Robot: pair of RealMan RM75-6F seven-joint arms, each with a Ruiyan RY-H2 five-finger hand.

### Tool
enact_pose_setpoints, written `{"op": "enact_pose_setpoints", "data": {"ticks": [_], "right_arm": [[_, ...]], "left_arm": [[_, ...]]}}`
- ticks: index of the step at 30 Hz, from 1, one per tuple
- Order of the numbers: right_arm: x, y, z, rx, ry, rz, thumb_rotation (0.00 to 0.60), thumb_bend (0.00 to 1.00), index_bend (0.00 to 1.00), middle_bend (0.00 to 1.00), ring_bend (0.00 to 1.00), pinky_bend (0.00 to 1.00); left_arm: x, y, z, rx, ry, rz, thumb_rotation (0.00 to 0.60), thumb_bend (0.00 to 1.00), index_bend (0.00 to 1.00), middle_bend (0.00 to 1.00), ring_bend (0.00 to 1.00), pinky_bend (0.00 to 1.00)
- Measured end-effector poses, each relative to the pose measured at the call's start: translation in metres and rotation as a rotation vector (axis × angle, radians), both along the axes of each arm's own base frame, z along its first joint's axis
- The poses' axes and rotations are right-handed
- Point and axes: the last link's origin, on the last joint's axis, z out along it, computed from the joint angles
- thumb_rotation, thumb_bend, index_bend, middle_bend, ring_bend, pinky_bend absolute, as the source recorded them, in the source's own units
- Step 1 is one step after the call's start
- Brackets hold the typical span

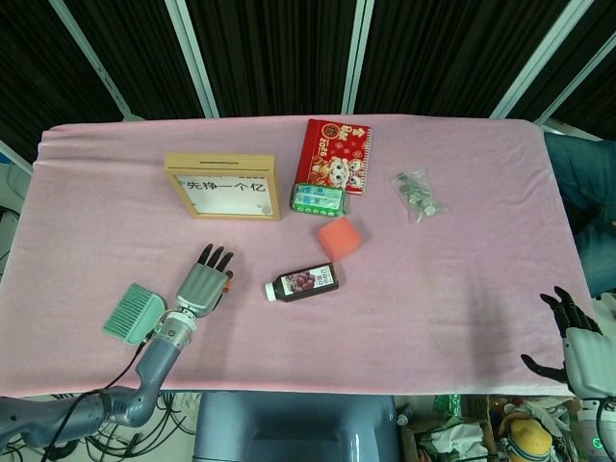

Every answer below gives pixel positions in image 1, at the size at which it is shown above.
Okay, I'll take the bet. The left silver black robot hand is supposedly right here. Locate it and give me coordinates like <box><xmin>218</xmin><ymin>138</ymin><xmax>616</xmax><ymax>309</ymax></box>
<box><xmin>173</xmin><ymin>244</ymin><xmax>237</xmax><ymax>319</ymax></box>

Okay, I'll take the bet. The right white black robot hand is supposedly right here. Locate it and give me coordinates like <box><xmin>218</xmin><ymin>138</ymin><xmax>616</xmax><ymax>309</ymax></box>
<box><xmin>520</xmin><ymin>286</ymin><xmax>616</xmax><ymax>398</ymax></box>

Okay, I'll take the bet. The mint green hand brush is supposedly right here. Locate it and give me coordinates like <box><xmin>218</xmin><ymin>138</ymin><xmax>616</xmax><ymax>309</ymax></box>
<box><xmin>101</xmin><ymin>282</ymin><xmax>167</xmax><ymax>347</ymax></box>

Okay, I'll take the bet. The yellow plush toy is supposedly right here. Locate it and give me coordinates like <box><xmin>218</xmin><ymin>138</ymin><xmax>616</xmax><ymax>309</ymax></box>
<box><xmin>508</xmin><ymin>417</ymin><xmax>553</xmax><ymax>462</ymax></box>

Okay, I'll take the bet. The dark juice bottle white cap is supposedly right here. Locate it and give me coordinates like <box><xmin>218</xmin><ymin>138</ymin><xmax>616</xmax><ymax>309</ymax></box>
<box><xmin>263</xmin><ymin>262</ymin><xmax>341</xmax><ymax>304</ymax></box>

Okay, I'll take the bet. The green tissue pack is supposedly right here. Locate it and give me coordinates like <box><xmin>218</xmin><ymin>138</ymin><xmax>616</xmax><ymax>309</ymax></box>
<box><xmin>289</xmin><ymin>182</ymin><xmax>348</xmax><ymax>217</ymax></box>

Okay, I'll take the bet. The orange foam cube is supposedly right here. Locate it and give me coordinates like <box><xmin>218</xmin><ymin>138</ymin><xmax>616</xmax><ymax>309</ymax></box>
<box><xmin>317</xmin><ymin>216</ymin><xmax>363</xmax><ymax>261</ymax></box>

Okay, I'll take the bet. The person leg in jeans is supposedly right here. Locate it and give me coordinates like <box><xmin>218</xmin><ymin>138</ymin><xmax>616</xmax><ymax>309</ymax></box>
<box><xmin>543</xmin><ymin>132</ymin><xmax>616</xmax><ymax>299</ymax></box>

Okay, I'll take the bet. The blue grey robot torso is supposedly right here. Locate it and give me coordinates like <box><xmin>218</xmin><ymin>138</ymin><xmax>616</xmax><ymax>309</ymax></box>
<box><xmin>194</xmin><ymin>392</ymin><xmax>403</xmax><ymax>462</ymax></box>

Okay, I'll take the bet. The pink tablecloth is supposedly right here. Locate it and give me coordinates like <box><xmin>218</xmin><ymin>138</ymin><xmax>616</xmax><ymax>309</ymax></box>
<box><xmin>0</xmin><ymin>114</ymin><xmax>596</xmax><ymax>398</ymax></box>

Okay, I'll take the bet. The red printed packet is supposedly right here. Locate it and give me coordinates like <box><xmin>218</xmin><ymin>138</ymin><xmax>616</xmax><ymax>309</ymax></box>
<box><xmin>294</xmin><ymin>118</ymin><xmax>374</xmax><ymax>196</ymax></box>

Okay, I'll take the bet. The clear bag of coins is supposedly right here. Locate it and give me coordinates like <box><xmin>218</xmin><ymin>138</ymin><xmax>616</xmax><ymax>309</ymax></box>
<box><xmin>389</xmin><ymin>167</ymin><xmax>449</xmax><ymax>225</ymax></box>

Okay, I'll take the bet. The wooden framed money box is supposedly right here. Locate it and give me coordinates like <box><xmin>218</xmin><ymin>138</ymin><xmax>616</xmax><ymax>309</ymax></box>
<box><xmin>163</xmin><ymin>152</ymin><xmax>284</xmax><ymax>222</ymax></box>

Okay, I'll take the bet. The black floor cables bundle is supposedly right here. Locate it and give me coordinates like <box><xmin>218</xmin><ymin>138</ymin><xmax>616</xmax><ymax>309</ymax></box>
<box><xmin>47</xmin><ymin>392</ymin><xmax>196</xmax><ymax>462</ymax></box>

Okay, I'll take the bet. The white partition frame post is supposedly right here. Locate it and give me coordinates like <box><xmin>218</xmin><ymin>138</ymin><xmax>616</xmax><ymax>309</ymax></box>
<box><xmin>490</xmin><ymin>0</ymin><xmax>583</xmax><ymax>120</ymax></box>
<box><xmin>534</xmin><ymin>28</ymin><xmax>616</xmax><ymax>125</ymax></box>
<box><xmin>166</xmin><ymin>0</ymin><xmax>220</xmax><ymax>120</ymax></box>
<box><xmin>47</xmin><ymin>0</ymin><xmax>145</xmax><ymax>121</ymax></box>
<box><xmin>343</xmin><ymin>0</ymin><xmax>375</xmax><ymax>116</ymax></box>

